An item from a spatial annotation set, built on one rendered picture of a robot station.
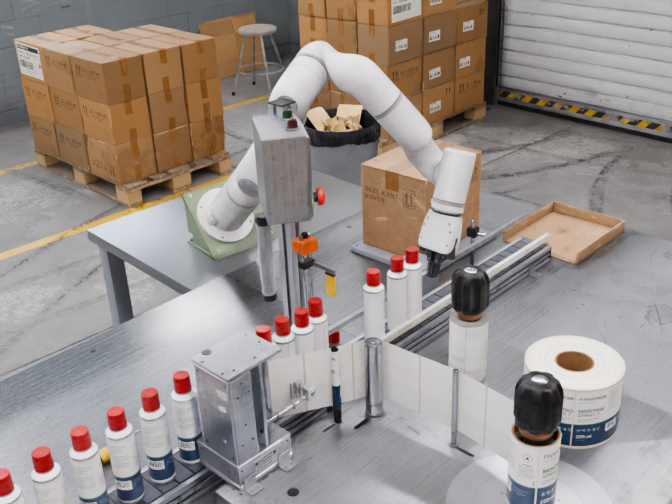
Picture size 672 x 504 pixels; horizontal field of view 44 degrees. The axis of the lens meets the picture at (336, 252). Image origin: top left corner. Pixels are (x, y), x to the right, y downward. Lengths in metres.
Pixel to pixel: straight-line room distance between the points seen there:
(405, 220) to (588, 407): 0.98
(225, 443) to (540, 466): 0.59
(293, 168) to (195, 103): 3.78
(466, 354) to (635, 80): 4.63
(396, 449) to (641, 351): 0.75
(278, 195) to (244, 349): 0.34
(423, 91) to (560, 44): 1.20
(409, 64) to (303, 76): 3.73
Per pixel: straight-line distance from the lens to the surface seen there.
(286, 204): 1.76
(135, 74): 5.22
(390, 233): 2.58
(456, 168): 2.12
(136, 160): 5.32
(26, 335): 4.16
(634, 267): 2.65
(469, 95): 6.40
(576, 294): 2.46
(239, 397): 1.58
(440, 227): 2.15
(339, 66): 2.03
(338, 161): 4.51
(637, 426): 1.91
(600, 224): 2.89
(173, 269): 2.65
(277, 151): 1.71
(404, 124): 2.05
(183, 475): 1.77
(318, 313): 1.89
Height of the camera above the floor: 2.02
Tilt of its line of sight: 26 degrees down
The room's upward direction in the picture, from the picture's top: 3 degrees counter-clockwise
